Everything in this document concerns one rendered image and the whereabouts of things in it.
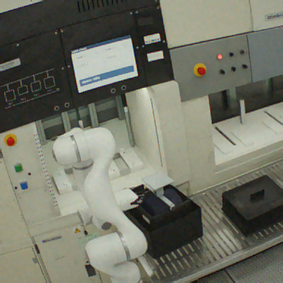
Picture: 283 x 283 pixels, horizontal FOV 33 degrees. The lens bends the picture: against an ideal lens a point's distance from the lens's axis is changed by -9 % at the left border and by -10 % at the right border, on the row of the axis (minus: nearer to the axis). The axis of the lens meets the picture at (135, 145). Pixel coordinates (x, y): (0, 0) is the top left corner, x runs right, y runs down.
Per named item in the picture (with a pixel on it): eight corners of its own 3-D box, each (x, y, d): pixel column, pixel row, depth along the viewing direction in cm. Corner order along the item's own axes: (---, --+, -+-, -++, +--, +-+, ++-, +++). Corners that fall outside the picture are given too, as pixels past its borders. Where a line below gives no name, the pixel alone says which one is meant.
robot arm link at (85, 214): (110, 205, 216) (101, 194, 223) (82, 217, 211) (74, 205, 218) (113, 219, 220) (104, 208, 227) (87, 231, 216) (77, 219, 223)
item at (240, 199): (246, 237, 230) (246, 217, 224) (220, 208, 255) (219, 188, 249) (294, 215, 236) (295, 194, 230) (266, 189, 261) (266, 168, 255)
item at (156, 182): (134, 231, 251) (122, 177, 236) (169, 214, 258) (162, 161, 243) (159, 254, 231) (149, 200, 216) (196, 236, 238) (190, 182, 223)
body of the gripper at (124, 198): (107, 206, 228) (130, 197, 232) (118, 217, 220) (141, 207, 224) (104, 193, 225) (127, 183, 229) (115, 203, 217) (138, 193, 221)
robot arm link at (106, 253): (145, 283, 189) (135, 239, 178) (100, 297, 186) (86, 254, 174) (135, 266, 200) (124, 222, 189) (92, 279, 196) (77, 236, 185)
